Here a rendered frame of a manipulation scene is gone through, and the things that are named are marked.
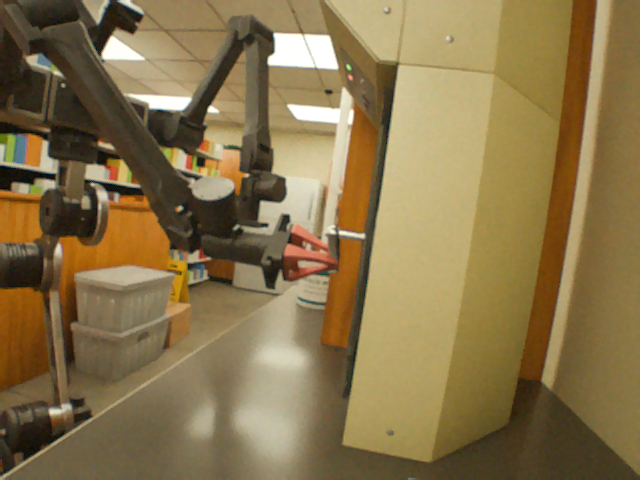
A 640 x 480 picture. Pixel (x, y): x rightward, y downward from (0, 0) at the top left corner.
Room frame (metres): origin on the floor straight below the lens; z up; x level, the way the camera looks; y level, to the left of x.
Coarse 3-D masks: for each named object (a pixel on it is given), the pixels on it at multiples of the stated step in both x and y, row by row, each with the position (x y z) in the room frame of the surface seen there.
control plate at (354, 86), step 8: (344, 56) 0.56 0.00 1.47; (344, 64) 0.60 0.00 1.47; (352, 64) 0.55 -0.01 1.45; (352, 72) 0.59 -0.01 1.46; (360, 72) 0.54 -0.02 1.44; (352, 80) 0.63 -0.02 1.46; (360, 80) 0.58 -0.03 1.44; (368, 80) 0.53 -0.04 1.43; (352, 88) 0.68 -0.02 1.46; (360, 88) 0.62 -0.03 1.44; (368, 88) 0.56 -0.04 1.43; (360, 96) 0.66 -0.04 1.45; (368, 96) 0.60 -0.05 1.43; (360, 104) 0.72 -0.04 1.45
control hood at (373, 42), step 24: (336, 0) 0.44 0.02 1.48; (360, 0) 0.44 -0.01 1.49; (384, 0) 0.43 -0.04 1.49; (336, 24) 0.48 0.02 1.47; (360, 24) 0.44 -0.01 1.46; (384, 24) 0.43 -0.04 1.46; (336, 48) 0.57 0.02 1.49; (360, 48) 0.46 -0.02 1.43; (384, 48) 0.43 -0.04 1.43; (384, 72) 0.46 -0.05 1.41
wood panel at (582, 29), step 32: (576, 0) 0.74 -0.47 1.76; (576, 32) 0.74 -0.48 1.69; (576, 64) 0.74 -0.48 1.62; (576, 96) 0.74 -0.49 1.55; (352, 128) 0.81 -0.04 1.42; (576, 128) 0.74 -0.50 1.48; (352, 160) 0.81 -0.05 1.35; (576, 160) 0.73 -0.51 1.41; (352, 192) 0.81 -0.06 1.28; (352, 224) 0.80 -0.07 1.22; (352, 256) 0.80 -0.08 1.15; (544, 256) 0.74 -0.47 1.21; (352, 288) 0.80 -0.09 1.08; (544, 288) 0.74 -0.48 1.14; (544, 320) 0.74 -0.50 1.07; (544, 352) 0.73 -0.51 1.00
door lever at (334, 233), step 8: (328, 232) 0.48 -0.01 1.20; (336, 232) 0.48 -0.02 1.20; (344, 232) 0.48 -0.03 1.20; (352, 232) 0.48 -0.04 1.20; (360, 232) 0.48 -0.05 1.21; (328, 240) 0.49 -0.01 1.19; (336, 240) 0.49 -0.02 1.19; (360, 240) 0.48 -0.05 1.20; (328, 248) 0.51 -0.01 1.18; (336, 248) 0.50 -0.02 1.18; (328, 256) 0.52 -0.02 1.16; (336, 256) 0.51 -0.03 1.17; (336, 272) 0.54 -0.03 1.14
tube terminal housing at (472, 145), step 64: (448, 0) 0.42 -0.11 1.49; (512, 0) 0.43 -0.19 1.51; (448, 64) 0.42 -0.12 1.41; (512, 64) 0.43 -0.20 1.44; (448, 128) 0.42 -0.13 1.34; (512, 128) 0.45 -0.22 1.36; (384, 192) 0.43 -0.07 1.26; (448, 192) 0.42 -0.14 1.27; (512, 192) 0.46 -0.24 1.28; (384, 256) 0.43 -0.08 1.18; (448, 256) 0.42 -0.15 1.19; (512, 256) 0.48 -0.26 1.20; (384, 320) 0.43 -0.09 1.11; (448, 320) 0.41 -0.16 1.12; (512, 320) 0.50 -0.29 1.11; (384, 384) 0.42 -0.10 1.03; (448, 384) 0.42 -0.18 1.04; (512, 384) 0.52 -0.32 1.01; (384, 448) 0.42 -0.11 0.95; (448, 448) 0.43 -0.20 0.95
